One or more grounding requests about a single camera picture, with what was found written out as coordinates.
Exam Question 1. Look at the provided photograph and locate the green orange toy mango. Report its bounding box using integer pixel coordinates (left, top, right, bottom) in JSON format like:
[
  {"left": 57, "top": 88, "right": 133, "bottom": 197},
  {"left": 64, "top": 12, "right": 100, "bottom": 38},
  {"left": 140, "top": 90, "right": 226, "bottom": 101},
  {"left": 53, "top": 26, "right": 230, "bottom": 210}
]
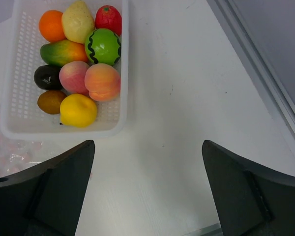
[{"left": 40, "top": 39, "right": 89, "bottom": 67}]

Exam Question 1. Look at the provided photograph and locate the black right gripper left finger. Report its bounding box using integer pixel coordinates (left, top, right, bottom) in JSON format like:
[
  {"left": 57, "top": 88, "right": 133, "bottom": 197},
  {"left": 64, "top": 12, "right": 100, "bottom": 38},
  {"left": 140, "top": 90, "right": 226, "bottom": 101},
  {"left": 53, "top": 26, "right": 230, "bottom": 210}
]
[{"left": 0, "top": 140, "right": 95, "bottom": 236}]

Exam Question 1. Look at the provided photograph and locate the yellow toy lemon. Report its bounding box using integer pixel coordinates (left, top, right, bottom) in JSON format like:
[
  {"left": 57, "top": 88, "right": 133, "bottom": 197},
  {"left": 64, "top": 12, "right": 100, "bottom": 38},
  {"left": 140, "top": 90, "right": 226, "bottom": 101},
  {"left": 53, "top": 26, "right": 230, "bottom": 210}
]
[{"left": 60, "top": 94, "right": 97, "bottom": 127}]

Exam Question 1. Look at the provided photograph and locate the clear zip top bag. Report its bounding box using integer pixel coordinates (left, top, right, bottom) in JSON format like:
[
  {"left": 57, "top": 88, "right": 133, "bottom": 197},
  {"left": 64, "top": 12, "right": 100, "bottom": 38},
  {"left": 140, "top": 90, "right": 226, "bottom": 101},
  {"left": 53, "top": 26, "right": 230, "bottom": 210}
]
[{"left": 0, "top": 105, "right": 44, "bottom": 181}]

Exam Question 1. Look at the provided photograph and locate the orange toy peach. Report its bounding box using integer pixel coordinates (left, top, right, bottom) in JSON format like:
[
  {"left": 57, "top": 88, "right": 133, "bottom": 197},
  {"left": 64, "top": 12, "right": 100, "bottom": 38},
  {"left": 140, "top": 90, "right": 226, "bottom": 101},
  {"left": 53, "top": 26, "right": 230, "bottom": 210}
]
[{"left": 85, "top": 63, "right": 121, "bottom": 102}]

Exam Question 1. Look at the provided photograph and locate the red toy tomato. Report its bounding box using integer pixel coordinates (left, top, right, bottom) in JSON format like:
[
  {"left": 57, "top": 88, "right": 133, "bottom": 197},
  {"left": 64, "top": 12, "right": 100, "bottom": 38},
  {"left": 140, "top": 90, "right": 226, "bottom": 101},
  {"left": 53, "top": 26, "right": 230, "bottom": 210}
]
[{"left": 95, "top": 5, "right": 122, "bottom": 36}]

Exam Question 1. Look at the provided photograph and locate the pink toy apple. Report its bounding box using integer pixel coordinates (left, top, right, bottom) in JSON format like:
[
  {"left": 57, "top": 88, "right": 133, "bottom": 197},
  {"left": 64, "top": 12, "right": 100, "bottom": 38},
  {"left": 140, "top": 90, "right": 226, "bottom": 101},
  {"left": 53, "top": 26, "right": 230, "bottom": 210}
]
[{"left": 59, "top": 61, "right": 89, "bottom": 95}]

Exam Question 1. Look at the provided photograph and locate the black toy avocado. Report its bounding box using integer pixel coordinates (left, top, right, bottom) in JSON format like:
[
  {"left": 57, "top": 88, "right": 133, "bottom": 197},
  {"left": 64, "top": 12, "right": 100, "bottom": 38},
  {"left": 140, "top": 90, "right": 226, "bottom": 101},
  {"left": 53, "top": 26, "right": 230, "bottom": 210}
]
[{"left": 34, "top": 65, "right": 63, "bottom": 90}]

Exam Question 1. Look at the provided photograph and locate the brown toy kiwi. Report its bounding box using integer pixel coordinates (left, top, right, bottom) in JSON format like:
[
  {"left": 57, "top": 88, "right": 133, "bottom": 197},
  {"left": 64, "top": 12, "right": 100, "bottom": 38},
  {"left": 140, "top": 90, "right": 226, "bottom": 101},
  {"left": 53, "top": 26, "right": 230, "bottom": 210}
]
[{"left": 37, "top": 90, "right": 67, "bottom": 115}]

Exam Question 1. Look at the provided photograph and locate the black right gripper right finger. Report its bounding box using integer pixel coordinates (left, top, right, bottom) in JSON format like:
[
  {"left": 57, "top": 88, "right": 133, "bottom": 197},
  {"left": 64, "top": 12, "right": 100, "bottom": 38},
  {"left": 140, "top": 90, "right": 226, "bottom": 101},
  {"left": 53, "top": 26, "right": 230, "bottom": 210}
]
[{"left": 202, "top": 140, "right": 295, "bottom": 236}]

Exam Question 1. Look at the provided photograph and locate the pale yellow toy pear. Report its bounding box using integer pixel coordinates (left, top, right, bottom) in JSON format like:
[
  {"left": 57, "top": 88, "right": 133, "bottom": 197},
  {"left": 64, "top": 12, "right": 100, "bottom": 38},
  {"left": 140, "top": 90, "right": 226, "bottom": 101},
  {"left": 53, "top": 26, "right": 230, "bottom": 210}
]
[{"left": 61, "top": 0, "right": 95, "bottom": 44}]

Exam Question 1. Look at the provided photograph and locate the green toy watermelon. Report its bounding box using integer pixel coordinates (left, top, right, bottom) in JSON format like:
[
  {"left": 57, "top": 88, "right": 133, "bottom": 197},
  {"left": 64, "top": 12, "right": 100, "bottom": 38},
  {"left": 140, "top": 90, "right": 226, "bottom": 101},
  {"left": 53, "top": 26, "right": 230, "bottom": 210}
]
[{"left": 84, "top": 28, "right": 121, "bottom": 66}]

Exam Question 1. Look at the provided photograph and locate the aluminium frame rail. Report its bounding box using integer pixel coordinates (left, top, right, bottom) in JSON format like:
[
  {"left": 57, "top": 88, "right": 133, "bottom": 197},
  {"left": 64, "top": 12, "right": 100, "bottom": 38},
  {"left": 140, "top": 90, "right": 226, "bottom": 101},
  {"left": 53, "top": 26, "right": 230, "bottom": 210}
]
[{"left": 209, "top": 0, "right": 295, "bottom": 158}]

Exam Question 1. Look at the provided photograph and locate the orange toy fruit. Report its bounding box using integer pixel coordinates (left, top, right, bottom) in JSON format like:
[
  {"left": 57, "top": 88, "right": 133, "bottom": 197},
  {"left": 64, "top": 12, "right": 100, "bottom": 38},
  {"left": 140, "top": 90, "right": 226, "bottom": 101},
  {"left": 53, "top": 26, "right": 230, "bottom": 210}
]
[{"left": 39, "top": 10, "right": 66, "bottom": 43}]

